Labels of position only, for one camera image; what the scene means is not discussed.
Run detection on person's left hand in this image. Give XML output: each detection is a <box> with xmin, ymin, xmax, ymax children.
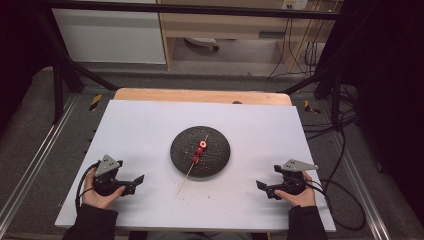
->
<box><xmin>81</xmin><ymin>167</ymin><xmax>127</xmax><ymax>211</ymax></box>

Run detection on wooden table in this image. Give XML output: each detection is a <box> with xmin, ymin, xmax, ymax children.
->
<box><xmin>113</xmin><ymin>87</ymin><xmax>293</xmax><ymax>107</ymax></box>

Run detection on grey power strip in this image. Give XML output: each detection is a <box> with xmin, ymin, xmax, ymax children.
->
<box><xmin>184</xmin><ymin>36</ymin><xmax>221</xmax><ymax>52</ymax></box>

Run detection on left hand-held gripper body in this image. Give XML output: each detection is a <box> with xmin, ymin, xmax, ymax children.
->
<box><xmin>92</xmin><ymin>154</ymin><xmax>129</xmax><ymax>197</ymax></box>

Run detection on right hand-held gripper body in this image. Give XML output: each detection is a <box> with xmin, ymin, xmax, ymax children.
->
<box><xmin>273</xmin><ymin>158</ymin><xmax>320</xmax><ymax>196</ymax></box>

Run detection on white cabinet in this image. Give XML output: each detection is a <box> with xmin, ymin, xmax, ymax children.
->
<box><xmin>51</xmin><ymin>7</ymin><xmax>167</xmax><ymax>65</ymax></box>

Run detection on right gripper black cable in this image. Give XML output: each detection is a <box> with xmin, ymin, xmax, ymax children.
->
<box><xmin>304</xmin><ymin>179</ymin><xmax>367</xmax><ymax>232</ymax></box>

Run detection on aluminium floor rail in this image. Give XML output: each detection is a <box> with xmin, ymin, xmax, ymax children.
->
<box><xmin>328</xmin><ymin>129</ymin><xmax>392</xmax><ymax>240</ymax></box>
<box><xmin>0</xmin><ymin>94</ymin><xmax>80</xmax><ymax>228</ymax></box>

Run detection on white table board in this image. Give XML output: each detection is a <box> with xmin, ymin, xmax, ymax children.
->
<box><xmin>54</xmin><ymin>99</ymin><xmax>337</xmax><ymax>233</ymax></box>

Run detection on black metal frame stand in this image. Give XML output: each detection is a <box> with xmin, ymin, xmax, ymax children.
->
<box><xmin>282</xmin><ymin>63</ymin><xmax>345</xmax><ymax>128</ymax></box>
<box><xmin>35</xmin><ymin>9</ymin><xmax>118</xmax><ymax>125</ymax></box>

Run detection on black round plate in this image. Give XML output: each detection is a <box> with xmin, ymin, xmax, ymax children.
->
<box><xmin>169</xmin><ymin>125</ymin><xmax>232</xmax><ymax>179</ymax></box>

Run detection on hanging black cables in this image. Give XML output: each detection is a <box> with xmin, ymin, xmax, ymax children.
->
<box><xmin>267</xmin><ymin>16</ymin><xmax>332</xmax><ymax>80</ymax></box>

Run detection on black metal frame bar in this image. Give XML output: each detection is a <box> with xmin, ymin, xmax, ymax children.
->
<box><xmin>34</xmin><ymin>0</ymin><xmax>355</xmax><ymax>21</ymax></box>

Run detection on white wall socket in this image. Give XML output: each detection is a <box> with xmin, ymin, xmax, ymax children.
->
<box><xmin>281</xmin><ymin>0</ymin><xmax>310</xmax><ymax>11</ymax></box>

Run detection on light wooden desk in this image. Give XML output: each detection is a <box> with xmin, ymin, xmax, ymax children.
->
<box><xmin>156</xmin><ymin>0</ymin><xmax>338</xmax><ymax>72</ymax></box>

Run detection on thin bamboo skewer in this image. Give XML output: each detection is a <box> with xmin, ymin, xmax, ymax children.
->
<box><xmin>176</xmin><ymin>134</ymin><xmax>210</xmax><ymax>196</ymax></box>

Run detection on person's right hand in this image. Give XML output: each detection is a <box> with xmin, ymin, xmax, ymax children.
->
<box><xmin>273</xmin><ymin>170</ymin><xmax>317</xmax><ymax>208</ymax></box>

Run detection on black floor cables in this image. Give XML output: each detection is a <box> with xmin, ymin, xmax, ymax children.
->
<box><xmin>301</xmin><ymin>84</ymin><xmax>360</xmax><ymax>141</ymax></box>

